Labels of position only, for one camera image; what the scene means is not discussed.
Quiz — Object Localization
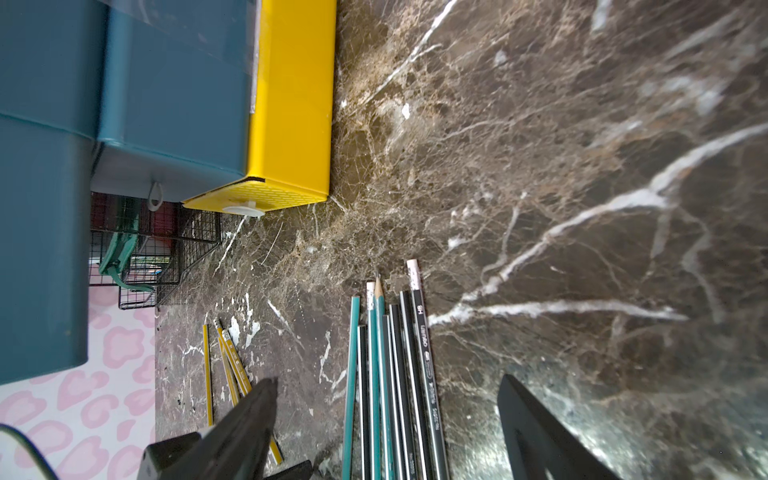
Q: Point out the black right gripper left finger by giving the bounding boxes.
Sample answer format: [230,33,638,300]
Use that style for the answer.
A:
[158,378,278,479]

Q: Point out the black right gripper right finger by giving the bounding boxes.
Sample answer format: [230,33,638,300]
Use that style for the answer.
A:
[497,374,617,479]

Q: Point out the teal drawer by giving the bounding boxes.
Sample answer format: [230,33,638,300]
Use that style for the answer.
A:
[1,1,108,384]

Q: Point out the yellow drawer cabinet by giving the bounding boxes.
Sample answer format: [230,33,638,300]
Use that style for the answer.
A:
[183,1,337,217]

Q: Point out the teal drawer cabinet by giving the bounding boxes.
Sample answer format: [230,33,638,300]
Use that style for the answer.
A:
[91,1,256,202]

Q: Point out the yellow pencil bundle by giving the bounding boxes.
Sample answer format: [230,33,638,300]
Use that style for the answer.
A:
[216,322,284,466]

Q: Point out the green pencil bundle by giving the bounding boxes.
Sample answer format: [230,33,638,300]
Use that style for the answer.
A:
[341,259,450,479]

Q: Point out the black wire file rack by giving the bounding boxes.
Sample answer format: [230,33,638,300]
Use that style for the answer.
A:
[88,192,222,310]

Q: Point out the green stool frame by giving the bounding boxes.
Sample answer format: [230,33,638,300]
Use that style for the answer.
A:
[99,232,154,293]

